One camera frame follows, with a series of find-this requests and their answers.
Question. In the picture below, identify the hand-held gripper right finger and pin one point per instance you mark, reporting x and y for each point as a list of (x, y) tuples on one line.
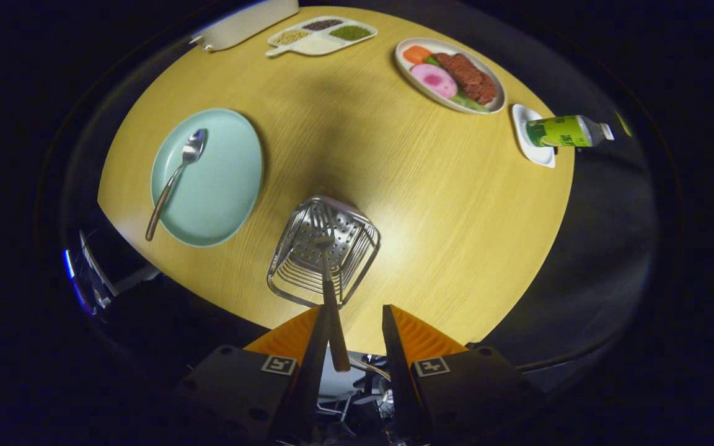
[(401, 396)]

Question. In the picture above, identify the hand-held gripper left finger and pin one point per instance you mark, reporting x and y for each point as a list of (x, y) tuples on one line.
[(307, 384)]

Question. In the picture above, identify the teal round plate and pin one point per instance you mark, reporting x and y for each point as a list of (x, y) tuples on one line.
[(220, 186)]

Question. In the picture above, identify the white square dish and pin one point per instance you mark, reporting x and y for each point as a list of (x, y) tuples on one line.
[(540, 155)]

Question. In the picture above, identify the green lettuce leaf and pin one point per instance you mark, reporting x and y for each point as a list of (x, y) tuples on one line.
[(471, 104)]

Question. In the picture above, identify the green label drink bottle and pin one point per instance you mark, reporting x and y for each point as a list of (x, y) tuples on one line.
[(558, 131)]

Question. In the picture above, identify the pink ham slice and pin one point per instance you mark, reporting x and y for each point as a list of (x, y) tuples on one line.
[(434, 80)]

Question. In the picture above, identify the brown meat patties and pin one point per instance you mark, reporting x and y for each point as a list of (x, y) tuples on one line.
[(468, 77)]

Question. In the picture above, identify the white round food plate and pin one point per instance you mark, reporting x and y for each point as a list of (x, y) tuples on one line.
[(400, 61)]

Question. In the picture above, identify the white divided tray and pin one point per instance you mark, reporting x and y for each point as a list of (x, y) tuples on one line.
[(317, 46)]

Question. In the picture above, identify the orange carrot slice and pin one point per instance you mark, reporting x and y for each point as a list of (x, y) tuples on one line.
[(417, 54)]

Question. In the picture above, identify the yellow soybeans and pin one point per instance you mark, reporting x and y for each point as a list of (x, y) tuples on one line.
[(290, 37)]

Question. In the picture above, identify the green mung beans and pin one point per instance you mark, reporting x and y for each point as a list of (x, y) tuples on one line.
[(351, 32)]

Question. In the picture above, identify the dark red beans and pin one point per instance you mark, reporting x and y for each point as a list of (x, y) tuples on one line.
[(323, 25)]

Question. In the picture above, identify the white toaster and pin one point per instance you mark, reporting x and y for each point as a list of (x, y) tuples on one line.
[(245, 25)]

